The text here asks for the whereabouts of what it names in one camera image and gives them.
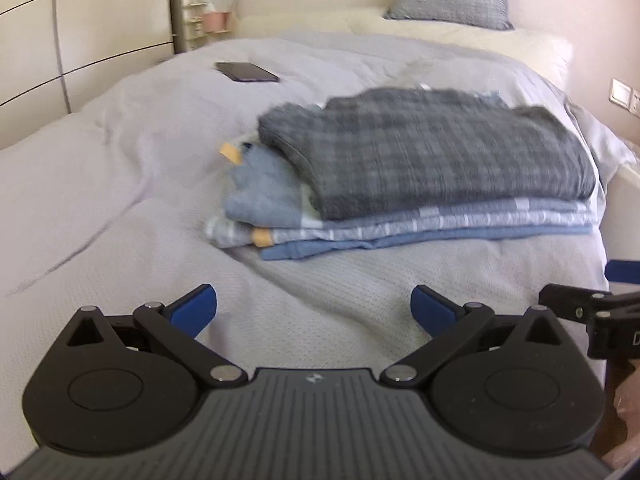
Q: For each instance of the white double wall switch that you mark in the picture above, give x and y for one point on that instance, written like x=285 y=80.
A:
x=622 y=94

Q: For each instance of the cream fluffy pillow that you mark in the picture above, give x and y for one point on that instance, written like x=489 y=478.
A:
x=525 y=50

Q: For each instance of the cream sliding wardrobe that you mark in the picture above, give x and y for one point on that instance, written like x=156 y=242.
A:
x=100 y=20

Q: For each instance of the blue striped folded garment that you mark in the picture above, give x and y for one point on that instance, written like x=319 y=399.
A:
x=400 y=232

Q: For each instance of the grey plaid garment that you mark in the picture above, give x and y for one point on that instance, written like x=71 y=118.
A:
x=425 y=155

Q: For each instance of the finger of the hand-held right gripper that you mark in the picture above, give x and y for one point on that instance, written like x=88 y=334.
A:
x=625 y=272
x=570 y=302

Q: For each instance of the pink box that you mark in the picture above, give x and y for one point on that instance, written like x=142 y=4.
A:
x=217 y=21

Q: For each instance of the bed with white cover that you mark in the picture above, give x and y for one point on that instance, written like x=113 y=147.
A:
x=125 y=185

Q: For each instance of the small white shelf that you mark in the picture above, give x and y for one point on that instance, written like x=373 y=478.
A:
x=192 y=25

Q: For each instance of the light blue garment yellow tag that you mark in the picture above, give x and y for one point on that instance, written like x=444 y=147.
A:
x=265 y=195

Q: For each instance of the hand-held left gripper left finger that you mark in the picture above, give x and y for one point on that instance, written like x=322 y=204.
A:
x=192 y=310

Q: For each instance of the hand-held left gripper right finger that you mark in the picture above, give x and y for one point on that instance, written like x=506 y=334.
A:
x=432 y=312

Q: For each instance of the black smartphone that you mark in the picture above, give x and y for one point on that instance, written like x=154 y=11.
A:
x=247 y=72

